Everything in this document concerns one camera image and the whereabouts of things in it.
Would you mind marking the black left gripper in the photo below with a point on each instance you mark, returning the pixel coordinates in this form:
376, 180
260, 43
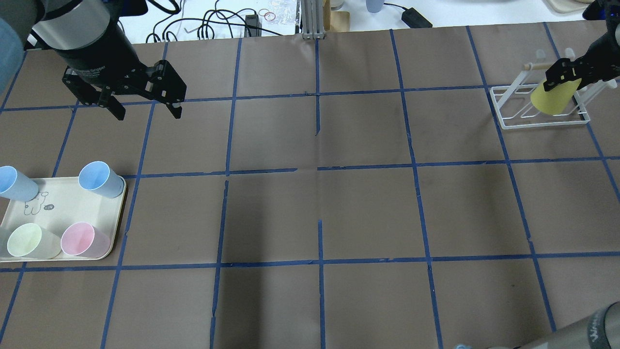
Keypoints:
98, 54

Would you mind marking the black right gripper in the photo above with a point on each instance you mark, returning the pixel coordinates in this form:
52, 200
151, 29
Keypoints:
596, 62

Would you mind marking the yellow plastic cup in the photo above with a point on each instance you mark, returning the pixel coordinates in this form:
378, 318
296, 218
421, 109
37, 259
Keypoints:
555, 101

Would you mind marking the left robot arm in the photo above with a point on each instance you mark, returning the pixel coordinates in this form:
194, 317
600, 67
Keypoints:
61, 24

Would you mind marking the blue cup near tray corner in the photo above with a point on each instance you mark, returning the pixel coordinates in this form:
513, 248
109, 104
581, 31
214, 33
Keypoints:
99, 178

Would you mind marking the pink plastic cup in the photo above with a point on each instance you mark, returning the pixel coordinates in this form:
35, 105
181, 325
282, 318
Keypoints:
82, 239

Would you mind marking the light blue outer cup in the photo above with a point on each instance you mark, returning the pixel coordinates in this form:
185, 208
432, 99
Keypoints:
14, 185

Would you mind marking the pale green plastic cup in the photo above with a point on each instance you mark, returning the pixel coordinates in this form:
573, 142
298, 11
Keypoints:
30, 240

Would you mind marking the cream serving tray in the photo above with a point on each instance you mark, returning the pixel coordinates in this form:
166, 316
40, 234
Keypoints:
60, 203

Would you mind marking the black power adapter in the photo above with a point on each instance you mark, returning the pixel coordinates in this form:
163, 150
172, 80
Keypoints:
413, 19

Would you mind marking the white wire cup rack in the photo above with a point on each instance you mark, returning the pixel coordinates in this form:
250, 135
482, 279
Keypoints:
526, 104

